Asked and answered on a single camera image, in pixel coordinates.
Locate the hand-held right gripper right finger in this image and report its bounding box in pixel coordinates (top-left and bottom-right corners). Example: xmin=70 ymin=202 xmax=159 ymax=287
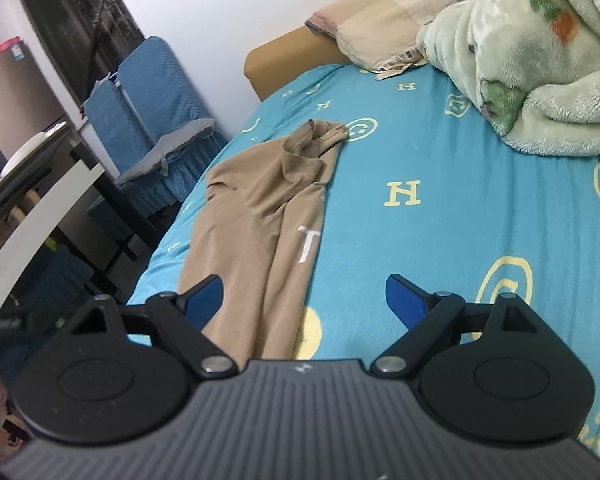
xmin=370 ymin=274 xmax=542 ymax=381

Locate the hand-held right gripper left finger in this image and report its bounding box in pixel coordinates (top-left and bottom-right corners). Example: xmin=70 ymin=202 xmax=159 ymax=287
xmin=54 ymin=275 xmax=239 ymax=381

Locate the tan t-shirt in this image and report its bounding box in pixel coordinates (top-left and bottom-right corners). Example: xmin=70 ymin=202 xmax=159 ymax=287
xmin=179 ymin=119 xmax=350 ymax=361

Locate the blue quilted covered chair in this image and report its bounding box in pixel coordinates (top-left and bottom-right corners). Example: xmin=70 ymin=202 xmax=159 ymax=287
xmin=10 ymin=247 xmax=99 ymax=307
xmin=115 ymin=36 xmax=229 ymax=212
xmin=82 ymin=77 xmax=148 ymax=188

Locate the bed with teal printed sheet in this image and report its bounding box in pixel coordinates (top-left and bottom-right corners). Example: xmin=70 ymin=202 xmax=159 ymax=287
xmin=127 ymin=62 xmax=600 ymax=461

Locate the white and black table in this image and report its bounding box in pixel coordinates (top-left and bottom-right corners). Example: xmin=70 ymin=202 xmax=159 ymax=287
xmin=0 ymin=122 xmax=139 ymax=312

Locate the grey seat cushion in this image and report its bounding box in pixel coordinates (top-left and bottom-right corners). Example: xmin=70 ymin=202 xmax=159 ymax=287
xmin=116 ymin=119 xmax=216 ymax=177

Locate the white plate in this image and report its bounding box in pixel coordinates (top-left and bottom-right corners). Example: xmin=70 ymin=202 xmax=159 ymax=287
xmin=0 ymin=132 xmax=49 ymax=179

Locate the gold refrigerator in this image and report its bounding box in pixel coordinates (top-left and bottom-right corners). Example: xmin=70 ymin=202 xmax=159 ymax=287
xmin=0 ymin=37 xmax=69 ymax=162

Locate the tan padded headboard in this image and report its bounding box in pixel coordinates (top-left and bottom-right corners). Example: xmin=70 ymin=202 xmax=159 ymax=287
xmin=245 ymin=25 xmax=353 ymax=102

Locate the pale green fleece blanket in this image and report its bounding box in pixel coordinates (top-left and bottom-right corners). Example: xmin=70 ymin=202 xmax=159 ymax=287
xmin=416 ymin=0 xmax=600 ymax=168

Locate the checkered beige grey pillow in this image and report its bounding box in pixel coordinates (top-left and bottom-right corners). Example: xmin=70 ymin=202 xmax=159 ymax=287
xmin=305 ymin=0 xmax=503 ymax=82

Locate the dark window with grille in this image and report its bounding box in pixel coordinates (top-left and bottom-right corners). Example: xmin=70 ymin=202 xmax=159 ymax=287
xmin=17 ymin=0 xmax=146 ymax=107

